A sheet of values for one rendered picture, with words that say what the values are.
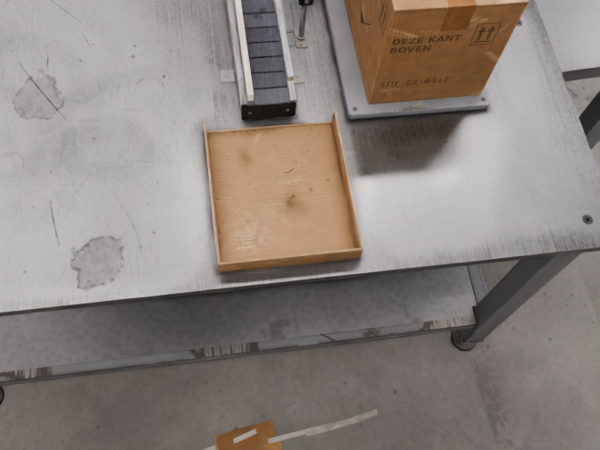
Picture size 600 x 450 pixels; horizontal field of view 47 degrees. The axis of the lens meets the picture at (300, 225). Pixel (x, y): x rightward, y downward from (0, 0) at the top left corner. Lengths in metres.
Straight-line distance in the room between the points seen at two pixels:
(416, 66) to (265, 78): 0.30
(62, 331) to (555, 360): 1.43
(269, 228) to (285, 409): 0.86
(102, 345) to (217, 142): 0.73
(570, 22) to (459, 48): 0.45
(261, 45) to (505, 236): 0.62
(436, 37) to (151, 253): 0.64
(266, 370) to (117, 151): 0.92
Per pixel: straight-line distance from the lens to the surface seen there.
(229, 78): 1.45
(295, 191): 1.30
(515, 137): 1.48
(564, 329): 2.29
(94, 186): 1.34
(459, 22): 1.27
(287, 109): 1.37
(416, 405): 2.07
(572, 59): 1.66
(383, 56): 1.29
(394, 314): 1.89
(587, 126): 2.00
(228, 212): 1.28
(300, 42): 1.51
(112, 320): 1.88
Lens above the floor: 1.98
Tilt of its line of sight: 64 degrees down
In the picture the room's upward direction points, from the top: 10 degrees clockwise
